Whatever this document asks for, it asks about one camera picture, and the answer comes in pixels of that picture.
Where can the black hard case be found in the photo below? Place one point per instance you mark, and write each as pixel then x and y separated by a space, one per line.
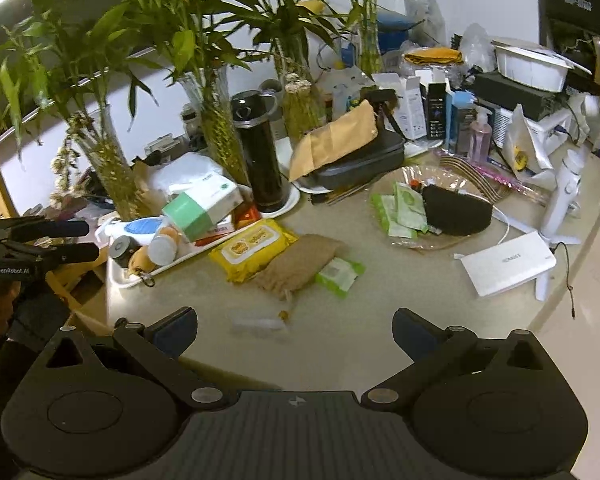
pixel 360 165

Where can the yellow wet wipes pack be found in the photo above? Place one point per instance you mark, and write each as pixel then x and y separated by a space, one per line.
pixel 252 250

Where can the lucky bamboo plant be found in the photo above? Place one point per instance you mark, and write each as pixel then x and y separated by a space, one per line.
pixel 180 45
pixel 25 90

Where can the dried white flowers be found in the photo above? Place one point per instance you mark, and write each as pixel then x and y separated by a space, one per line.
pixel 65 165

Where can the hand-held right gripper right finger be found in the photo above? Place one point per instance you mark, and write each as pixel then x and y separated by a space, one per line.
pixel 412 332

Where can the orange cloth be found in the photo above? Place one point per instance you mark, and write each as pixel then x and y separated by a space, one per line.
pixel 432 55

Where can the tall glass vase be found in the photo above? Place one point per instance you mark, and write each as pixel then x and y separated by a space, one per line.
pixel 220 135

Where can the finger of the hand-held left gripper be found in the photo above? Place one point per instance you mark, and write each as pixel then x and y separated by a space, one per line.
pixel 55 228
pixel 65 254

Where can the pink soap bottle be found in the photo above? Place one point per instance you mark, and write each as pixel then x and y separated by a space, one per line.
pixel 480 140

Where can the glass vase with pebbles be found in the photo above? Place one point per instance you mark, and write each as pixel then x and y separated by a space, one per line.
pixel 112 180

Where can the red packet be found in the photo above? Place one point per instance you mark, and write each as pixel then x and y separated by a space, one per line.
pixel 247 214

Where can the white lotion bottle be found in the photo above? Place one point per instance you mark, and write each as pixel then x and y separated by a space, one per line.
pixel 135 230

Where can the green wet wipes pack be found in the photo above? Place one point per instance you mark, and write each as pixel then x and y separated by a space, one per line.
pixel 337 275

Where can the white power bank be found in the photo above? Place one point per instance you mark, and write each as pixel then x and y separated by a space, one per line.
pixel 507 262

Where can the black thermos bottle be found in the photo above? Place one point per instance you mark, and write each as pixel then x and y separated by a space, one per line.
pixel 257 160

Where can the clear plastic wrapper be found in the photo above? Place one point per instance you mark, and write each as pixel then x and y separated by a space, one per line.
pixel 260 324

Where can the black carton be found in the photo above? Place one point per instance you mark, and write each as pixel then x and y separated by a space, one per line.
pixel 436 110

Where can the black cylindrical jar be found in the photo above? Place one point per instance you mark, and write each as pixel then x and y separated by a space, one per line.
pixel 122 250

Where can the brown chopsticks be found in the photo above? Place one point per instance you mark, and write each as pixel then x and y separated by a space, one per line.
pixel 340 192

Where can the white jar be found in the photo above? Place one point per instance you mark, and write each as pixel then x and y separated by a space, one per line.
pixel 162 250

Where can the blue carton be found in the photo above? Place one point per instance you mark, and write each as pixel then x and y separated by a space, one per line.
pixel 457 120

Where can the crumpled white paper bag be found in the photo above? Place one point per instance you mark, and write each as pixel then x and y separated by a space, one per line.
pixel 525 145

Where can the white handheld fan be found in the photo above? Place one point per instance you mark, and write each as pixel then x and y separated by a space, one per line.
pixel 592 110

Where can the white tray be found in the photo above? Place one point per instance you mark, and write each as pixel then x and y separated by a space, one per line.
pixel 120 276

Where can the white carton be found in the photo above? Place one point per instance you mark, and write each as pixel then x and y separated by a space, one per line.
pixel 410 110

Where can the black felt pouch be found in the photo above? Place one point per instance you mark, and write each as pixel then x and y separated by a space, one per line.
pixel 457 210

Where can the black flat box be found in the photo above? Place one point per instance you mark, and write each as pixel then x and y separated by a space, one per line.
pixel 515 92

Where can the green wipes packet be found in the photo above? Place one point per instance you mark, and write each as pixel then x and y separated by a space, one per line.
pixel 382 212
pixel 402 231
pixel 410 205

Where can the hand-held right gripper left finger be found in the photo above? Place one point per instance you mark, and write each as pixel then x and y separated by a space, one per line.
pixel 177 332

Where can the white plastic bag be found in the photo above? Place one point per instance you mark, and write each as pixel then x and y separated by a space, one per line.
pixel 190 170

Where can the white plastic basin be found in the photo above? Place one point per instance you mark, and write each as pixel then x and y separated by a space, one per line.
pixel 530 67

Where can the narrow glass vase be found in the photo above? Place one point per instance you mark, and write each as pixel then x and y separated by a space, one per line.
pixel 300 110

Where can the white handheld gimbal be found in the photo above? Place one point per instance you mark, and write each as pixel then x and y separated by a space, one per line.
pixel 560 195

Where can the brown paper envelope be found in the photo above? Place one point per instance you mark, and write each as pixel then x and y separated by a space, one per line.
pixel 335 140

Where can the green white tissue box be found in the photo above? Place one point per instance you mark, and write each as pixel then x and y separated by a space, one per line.
pixel 200 210

